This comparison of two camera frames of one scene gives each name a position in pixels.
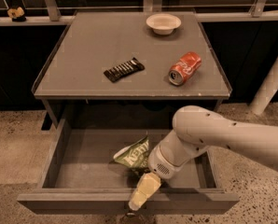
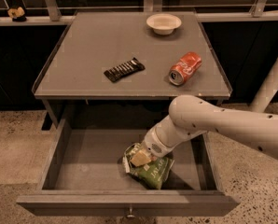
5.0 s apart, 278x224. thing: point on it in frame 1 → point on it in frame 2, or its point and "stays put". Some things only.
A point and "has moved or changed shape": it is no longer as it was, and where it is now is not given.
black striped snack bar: (130, 66) stays put
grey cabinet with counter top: (111, 70) stays put
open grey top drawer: (83, 176) stays put
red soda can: (185, 67) stays put
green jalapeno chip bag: (136, 155) has moved or changed shape
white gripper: (159, 163) → (152, 143)
